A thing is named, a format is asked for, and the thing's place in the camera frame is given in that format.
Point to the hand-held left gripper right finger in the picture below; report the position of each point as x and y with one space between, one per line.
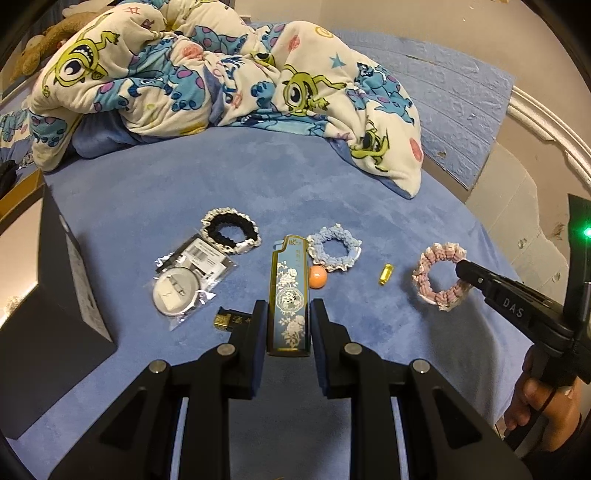
319 332

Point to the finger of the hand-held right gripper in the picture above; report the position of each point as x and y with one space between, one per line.
508 300

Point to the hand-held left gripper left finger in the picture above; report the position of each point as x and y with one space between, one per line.
258 332

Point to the blue floral lighter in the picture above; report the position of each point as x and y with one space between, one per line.
288 300

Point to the pink and white scrunchie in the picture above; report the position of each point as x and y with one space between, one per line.
422 281

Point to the dark grey cardboard box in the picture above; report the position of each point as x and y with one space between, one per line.
55 360

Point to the person's right forearm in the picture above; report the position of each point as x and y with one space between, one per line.
570 461

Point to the person's right hand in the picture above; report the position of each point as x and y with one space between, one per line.
535 406

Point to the black and gold lighter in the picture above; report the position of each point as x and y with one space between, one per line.
228 319

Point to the small orange ball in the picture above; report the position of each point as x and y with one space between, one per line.
318 277

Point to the light blue scrunchie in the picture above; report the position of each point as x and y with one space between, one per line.
318 249

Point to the small gold capsule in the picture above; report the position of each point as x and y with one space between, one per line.
386 274

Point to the bagged round silver badge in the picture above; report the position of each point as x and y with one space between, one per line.
173 295

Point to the black and white scrunchie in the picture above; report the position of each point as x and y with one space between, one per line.
210 230

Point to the blue bed sheet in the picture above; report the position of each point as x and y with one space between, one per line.
161 184

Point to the printed cartoon blanket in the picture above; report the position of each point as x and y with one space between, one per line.
184 78

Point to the gold cardboard box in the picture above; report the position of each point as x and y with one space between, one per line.
23 187

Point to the black puffer jacket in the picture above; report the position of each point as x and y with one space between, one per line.
4 177

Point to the printed cartoon bed sheet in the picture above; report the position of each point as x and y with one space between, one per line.
11 131

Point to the brown plush toy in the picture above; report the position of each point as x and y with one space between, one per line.
37 48

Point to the white bed frame moulding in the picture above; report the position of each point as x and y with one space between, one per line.
554 124

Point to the blue foam wall panel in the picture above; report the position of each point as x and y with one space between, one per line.
438 101

